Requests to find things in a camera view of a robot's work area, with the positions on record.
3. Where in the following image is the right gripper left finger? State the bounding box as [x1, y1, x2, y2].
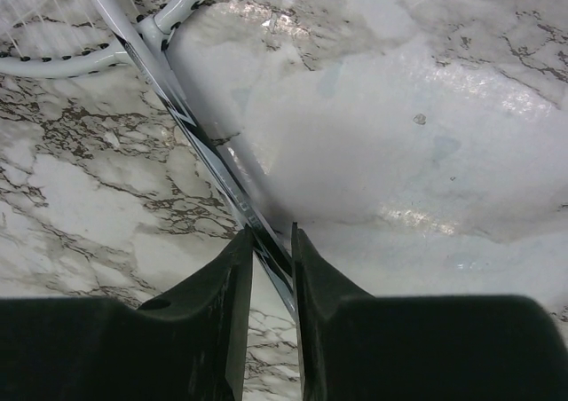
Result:
[1, 229, 253, 400]

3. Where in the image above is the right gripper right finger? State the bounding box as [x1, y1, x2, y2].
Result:
[292, 228, 567, 400]

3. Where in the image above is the badminton racket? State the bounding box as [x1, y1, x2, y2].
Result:
[0, 0, 285, 233]
[0, 0, 296, 322]

